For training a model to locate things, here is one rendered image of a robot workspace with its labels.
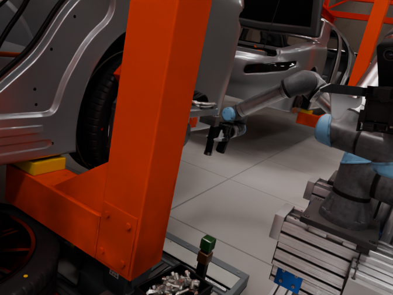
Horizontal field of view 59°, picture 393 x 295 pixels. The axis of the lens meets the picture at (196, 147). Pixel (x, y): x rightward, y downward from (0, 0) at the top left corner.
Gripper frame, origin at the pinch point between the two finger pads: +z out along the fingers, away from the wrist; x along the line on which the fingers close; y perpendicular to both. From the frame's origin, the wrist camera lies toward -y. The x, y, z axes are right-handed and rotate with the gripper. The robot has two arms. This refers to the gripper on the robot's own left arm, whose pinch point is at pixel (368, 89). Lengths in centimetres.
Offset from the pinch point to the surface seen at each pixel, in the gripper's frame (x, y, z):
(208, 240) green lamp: 49, 51, -27
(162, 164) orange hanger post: 56, 26, -10
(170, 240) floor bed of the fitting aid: 127, 100, -85
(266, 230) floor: 112, 110, -173
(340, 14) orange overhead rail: 518, -278, -1174
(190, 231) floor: 139, 106, -115
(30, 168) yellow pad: 110, 39, 7
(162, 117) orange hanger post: 53, 12, -6
